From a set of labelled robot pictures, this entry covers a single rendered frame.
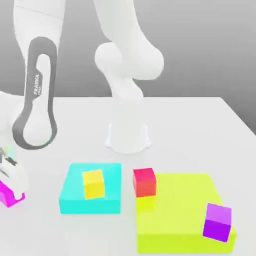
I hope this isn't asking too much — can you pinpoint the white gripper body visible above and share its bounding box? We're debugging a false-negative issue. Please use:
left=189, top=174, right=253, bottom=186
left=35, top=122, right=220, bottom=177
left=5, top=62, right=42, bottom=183
left=0, top=161, right=30, bottom=195

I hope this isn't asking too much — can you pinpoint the small magenta cube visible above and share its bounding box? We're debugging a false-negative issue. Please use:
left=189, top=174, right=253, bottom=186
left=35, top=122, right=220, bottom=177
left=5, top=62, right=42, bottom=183
left=0, top=179, right=26, bottom=208

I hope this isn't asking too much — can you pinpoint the small yellow cube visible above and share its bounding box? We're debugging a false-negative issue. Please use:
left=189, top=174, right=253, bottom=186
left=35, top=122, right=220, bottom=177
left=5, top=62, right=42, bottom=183
left=82, top=169, right=106, bottom=200

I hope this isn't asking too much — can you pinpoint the small red cube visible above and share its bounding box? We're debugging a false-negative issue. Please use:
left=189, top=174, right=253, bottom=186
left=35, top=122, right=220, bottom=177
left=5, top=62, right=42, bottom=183
left=132, top=167, right=157, bottom=198

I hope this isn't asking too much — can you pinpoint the small purple cube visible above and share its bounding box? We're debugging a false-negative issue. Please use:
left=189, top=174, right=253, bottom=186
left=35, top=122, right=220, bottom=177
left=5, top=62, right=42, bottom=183
left=202, top=202, right=233, bottom=243

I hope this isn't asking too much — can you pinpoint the large cyan box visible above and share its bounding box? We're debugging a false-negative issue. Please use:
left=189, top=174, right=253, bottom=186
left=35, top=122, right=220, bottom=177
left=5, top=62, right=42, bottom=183
left=58, top=162, right=122, bottom=215

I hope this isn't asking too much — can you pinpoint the large yellow-green box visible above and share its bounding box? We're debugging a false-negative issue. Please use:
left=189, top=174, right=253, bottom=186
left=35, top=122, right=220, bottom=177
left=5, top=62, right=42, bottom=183
left=135, top=173, right=238, bottom=254

